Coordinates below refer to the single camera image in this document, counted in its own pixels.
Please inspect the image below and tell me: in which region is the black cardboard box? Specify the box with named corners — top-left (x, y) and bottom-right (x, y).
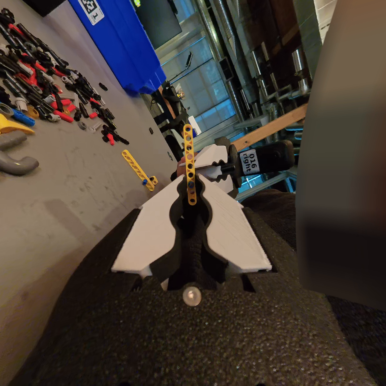
top-left (23, 0), bottom-right (65, 17)

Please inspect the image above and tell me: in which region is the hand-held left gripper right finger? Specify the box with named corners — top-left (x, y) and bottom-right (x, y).
top-left (197, 175), bottom-right (273, 283)

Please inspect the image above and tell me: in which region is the person's right hand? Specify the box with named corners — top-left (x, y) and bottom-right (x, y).
top-left (177, 152), bottom-right (198, 178)

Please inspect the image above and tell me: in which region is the pile of black red pins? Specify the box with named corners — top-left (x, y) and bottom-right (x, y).
top-left (0, 7), bottom-right (130, 147)

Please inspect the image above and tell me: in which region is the blue storage bin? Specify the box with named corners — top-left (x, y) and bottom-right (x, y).
top-left (69, 0), bottom-right (167, 98)

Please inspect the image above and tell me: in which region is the black computer monitor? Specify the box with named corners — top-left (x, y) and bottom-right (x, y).
top-left (133, 0), bottom-right (183, 50)

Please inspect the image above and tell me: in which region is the wooden post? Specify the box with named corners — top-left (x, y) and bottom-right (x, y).
top-left (232, 103), bottom-right (308, 151)

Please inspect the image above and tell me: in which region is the grey elbow pipe piece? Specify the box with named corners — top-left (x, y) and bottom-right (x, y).
top-left (0, 155), bottom-right (40, 176)

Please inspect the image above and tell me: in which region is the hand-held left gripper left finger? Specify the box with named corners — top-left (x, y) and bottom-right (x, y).
top-left (111, 175), bottom-right (186, 278)

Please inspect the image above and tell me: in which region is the round silver ventilation duct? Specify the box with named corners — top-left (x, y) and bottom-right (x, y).
top-left (193, 0), bottom-right (246, 122)

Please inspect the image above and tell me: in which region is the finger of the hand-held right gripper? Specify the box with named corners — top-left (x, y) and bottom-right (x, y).
top-left (199, 167), bottom-right (239, 199)
top-left (194, 144), bottom-right (229, 170)

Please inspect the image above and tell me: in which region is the long yellow toy beam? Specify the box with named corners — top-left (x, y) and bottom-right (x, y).
top-left (183, 124), bottom-right (197, 205)
top-left (121, 149), bottom-right (158, 192)

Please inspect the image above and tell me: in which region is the person's dark knit sweater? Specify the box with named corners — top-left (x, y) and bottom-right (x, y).
top-left (241, 188), bottom-right (386, 386)

